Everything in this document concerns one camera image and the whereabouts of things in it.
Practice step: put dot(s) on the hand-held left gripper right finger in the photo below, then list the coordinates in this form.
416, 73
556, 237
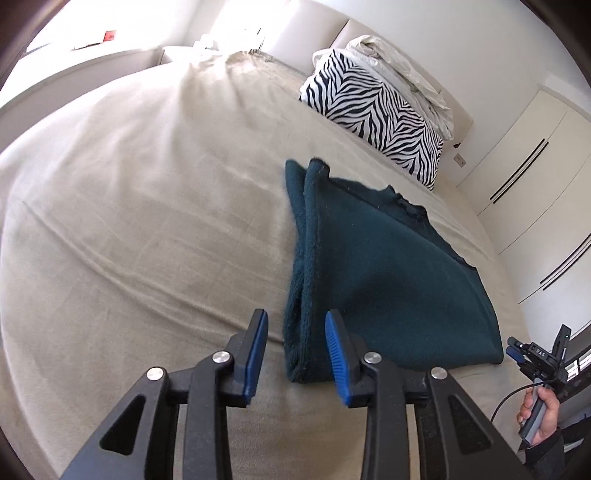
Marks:
337, 360

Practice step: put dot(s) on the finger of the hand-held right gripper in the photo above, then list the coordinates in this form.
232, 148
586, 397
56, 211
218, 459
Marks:
517, 342
513, 354

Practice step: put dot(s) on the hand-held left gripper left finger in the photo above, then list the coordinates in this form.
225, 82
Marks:
256, 355

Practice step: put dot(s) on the dark green sweater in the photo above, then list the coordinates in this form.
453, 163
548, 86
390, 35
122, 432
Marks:
388, 277

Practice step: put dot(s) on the person's right forearm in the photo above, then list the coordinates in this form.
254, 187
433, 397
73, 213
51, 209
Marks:
549, 457

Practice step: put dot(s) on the person's right hand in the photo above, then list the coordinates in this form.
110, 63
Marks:
551, 410

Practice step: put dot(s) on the dark furniture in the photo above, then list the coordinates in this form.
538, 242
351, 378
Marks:
579, 369

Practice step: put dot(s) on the white wardrobe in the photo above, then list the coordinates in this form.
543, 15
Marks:
531, 175

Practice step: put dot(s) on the beige bed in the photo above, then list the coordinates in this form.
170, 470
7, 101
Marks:
161, 207

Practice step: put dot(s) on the cream padded headboard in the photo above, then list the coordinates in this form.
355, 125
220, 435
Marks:
457, 122

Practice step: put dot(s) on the zebra print pillow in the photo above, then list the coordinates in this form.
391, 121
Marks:
374, 106

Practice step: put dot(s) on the white folded duvet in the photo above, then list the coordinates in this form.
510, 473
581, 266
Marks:
406, 74

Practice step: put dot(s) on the white nightstand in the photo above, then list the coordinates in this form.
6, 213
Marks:
178, 53

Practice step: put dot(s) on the white tissue box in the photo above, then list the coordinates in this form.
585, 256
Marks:
205, 44

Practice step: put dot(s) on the beige window ledge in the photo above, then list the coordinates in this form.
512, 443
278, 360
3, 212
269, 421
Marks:
69, 78

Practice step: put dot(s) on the small red box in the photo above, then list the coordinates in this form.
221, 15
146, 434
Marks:
110, 36

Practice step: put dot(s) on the wall outlet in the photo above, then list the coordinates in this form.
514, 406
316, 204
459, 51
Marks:
460, 159

